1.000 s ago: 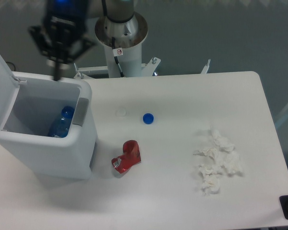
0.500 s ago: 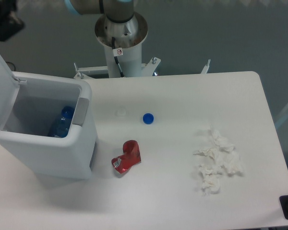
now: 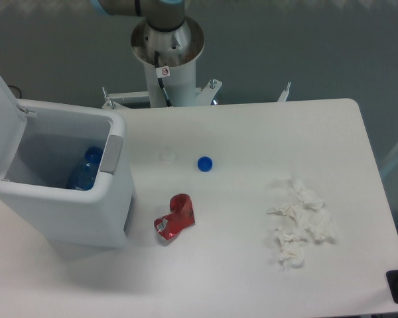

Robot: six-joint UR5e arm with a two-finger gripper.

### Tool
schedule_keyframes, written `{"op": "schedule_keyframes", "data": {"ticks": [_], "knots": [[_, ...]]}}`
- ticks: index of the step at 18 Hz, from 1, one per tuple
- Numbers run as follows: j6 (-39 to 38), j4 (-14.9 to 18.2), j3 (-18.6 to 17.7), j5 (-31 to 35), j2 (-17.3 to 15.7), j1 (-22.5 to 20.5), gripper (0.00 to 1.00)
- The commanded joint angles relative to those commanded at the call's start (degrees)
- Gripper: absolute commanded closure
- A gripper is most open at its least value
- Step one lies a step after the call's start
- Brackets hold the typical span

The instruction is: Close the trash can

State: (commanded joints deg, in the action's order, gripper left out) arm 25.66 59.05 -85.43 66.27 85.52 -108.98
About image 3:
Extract white plastic trash can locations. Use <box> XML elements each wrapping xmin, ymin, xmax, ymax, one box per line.
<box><xmin>0</xmin><ymin>99</ymin><xmax>135</xmax><ymax>248</ymax></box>

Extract white trash can lid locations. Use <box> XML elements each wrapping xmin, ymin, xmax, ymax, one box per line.
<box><xmin>0</xmin><ymin>76</ymin><xmax>27</xmax><ymax>178</ymax></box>

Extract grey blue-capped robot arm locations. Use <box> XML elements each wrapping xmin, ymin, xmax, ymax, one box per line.
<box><xmin>92</xmin><ymin>1</ymin><xmax>204</xmax><ymax>67</ymax></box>

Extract blue bottle cap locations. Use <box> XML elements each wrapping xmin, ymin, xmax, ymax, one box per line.
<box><xmin>197</xmin><ymin>156</ymin><xmax>213</xmax><ymax>172</ymax></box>

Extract crushed red can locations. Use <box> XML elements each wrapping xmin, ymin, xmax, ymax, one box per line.
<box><xmin>153</xmin><ymin>193</ymin><xmax>196</xmax><ymax>246</ymax></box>

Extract blue plastic bottle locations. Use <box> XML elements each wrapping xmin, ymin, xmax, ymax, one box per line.
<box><xmin>66</xmin><ymin>146</ymin><xmax>103</xmax><ymax>191</ymax></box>

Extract crumpled white tissue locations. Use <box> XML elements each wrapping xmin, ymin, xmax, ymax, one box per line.
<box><xmin>267</xmin><ymin>174</ymin><xmax>338</xmax><ymax>271</ymax></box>

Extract white base frame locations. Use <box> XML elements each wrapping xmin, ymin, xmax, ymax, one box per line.
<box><xmin>101</xmin><ymin>78</ymin><xmax>293</xmax><ymax>109</ymax></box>

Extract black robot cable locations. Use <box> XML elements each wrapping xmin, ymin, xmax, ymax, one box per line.
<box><xmin>154</xmin><ymin>51</ymin><xmax>173</xmax><ymax>107</ymax></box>

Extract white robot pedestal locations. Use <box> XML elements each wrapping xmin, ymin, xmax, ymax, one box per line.
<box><xmin>143</xmin><ymin>62</ymin><xmax>196</xmax><ymax>107</ymax></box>

